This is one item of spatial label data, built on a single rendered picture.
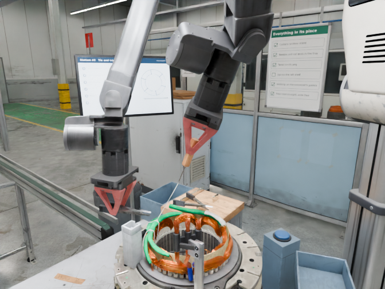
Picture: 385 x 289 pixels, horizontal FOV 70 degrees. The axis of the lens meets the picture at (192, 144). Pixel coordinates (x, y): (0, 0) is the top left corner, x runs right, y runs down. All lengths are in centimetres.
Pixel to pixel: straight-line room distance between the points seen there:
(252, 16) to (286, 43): 239
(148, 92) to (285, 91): 156
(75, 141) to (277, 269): 62
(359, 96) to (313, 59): 199
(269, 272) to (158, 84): 114
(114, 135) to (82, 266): 71
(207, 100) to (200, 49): 9
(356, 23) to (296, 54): 201
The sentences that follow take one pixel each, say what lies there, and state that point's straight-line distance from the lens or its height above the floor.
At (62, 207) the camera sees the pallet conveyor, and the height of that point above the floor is 73.
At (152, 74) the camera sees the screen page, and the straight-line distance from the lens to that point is 163.
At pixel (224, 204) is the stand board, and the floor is 106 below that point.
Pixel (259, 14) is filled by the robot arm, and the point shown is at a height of 156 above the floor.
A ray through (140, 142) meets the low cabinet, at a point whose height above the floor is 66.
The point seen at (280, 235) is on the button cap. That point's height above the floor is 104.
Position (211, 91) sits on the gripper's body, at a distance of 49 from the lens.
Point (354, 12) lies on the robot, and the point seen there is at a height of 161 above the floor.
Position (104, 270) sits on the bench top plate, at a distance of 116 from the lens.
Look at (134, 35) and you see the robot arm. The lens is 67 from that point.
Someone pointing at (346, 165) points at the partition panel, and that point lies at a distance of 281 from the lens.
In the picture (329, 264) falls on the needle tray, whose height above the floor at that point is 105.
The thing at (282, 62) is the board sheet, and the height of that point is 156.
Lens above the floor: 148
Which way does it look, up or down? 15 degrees down
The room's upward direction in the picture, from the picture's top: straight up
